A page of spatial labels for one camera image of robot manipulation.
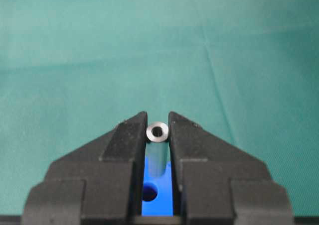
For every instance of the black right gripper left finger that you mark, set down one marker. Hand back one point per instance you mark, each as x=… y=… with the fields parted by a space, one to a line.
x=99 y=183

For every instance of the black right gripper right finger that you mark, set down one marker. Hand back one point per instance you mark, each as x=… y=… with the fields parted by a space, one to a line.
x=215 y=183

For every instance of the silver metal shaft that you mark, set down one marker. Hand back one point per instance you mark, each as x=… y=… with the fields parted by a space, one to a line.
x=157 y=148

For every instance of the small blue plastic gear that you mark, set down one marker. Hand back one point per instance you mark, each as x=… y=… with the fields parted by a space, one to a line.
x=157 y=193

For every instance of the green table mat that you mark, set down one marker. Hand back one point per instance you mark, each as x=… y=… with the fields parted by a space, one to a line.
x=245 y=70

